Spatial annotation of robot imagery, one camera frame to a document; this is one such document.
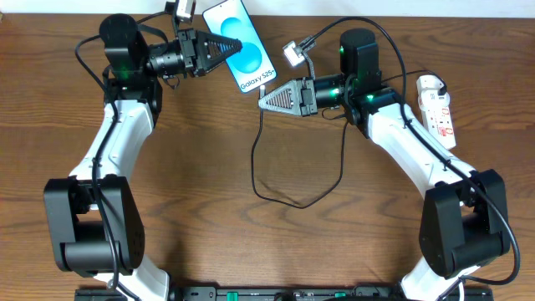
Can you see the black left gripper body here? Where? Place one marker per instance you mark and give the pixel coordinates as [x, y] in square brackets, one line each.
[191, 53]

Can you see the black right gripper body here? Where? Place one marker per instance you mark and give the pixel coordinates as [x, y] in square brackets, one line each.
[308, 97]

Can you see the blue Galaxy smartphone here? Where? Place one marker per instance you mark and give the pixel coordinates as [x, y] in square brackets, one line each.
[251, 66]

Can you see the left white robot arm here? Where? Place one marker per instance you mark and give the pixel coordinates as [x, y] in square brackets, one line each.
[94, 224]

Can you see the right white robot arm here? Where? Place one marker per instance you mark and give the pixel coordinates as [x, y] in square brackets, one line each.
[464, 223]

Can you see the white USB charger adapter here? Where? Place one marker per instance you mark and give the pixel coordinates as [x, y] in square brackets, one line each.
[432, 92]

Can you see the white power strip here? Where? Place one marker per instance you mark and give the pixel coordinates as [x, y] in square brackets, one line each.
[439, 124]

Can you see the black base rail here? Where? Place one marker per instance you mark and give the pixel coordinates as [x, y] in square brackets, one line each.
[367, 292]

